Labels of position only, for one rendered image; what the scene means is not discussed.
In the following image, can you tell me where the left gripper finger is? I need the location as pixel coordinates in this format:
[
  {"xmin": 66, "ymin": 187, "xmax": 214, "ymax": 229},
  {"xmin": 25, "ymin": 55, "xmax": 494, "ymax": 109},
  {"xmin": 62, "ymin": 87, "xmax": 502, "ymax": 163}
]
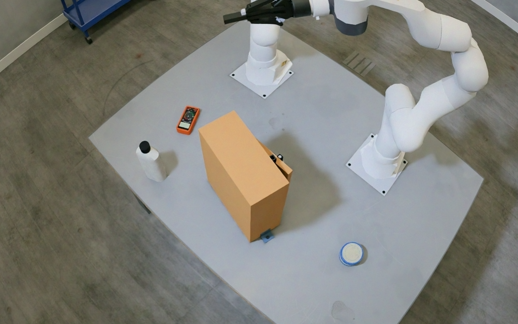
[
  {"xmin": 223, "ymin": 0, "xmax": 286, "ymax": 22},
  {"xmin": 224, "ymin": 11, "xmax": 287, "ymax": 26}
]

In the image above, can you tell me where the white bottle with black cap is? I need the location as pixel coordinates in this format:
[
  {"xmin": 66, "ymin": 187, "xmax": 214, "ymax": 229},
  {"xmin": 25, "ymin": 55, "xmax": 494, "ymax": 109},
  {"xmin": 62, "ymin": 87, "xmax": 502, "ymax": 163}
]
[{"xmin": 136, "ymin": 141, "xmax": 167, "ymax": 182}]

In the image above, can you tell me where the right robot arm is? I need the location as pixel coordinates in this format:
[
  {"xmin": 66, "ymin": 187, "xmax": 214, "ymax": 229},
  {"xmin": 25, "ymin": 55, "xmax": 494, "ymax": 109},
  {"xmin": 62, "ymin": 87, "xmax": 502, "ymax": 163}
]
[{"xmin": 245, "ymin": 23, "xmax": 293, "ymax": 86}]

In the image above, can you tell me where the white and blue round tin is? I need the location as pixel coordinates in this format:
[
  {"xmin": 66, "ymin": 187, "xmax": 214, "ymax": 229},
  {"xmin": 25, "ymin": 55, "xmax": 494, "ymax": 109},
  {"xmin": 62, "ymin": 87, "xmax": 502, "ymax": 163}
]
[{"xmin": 339, "ymin": 242, "xmax": 363, "ymax": 266}]

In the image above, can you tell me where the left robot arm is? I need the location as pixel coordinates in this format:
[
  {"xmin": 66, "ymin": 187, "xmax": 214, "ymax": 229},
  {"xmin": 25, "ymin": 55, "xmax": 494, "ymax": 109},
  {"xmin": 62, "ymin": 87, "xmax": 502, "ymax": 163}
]
[{"xmin": 309, "ymin": 0, "xmax": 489, "ymax": 179}]

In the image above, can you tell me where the orange digital multimeter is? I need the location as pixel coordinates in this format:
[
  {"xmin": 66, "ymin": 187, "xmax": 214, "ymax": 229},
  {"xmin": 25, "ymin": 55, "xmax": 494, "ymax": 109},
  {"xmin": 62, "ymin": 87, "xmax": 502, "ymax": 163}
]
[{"xmin": 176, "ymin": 106, "xmax": 200, "ymax": 135}]

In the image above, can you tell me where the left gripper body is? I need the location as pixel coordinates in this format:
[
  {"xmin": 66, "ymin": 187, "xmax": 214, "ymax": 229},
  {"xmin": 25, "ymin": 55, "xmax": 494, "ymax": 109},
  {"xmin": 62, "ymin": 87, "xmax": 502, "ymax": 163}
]
[{"xmin": 272, "ymin": 0, "xmax": 312, "ymax": 19}]

